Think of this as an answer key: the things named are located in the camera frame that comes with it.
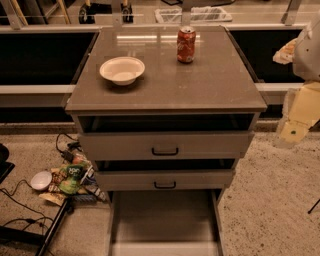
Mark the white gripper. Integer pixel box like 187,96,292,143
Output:
274,82,320,149

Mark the grey drawer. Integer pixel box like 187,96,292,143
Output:
95,159,236,191
106,190,227,256
80,113,254,161

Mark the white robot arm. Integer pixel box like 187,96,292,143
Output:
273,12,320,148

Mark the grey drawer cabinet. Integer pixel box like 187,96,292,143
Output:
64,25,268,201

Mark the black tripod leg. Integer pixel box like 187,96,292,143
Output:
307,199,320,214

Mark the red soda can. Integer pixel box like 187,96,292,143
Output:
177,26,196,63

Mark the white mesh basket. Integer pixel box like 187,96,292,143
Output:
154,6,233,23

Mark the white paper bowl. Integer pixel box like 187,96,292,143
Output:
99,57,145,86

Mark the green chip bag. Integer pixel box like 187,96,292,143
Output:
59,164,83,195

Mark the black wheeled cart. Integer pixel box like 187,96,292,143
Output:
78,0,133,24

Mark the brown snack packet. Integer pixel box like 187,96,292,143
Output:
39,192,66,206

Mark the white bowl on floor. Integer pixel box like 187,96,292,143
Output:
30,171,52,191

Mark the black floor stand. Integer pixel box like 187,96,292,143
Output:
0,199,72,256

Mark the black cable on floor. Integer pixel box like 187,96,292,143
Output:
0,179,54,231

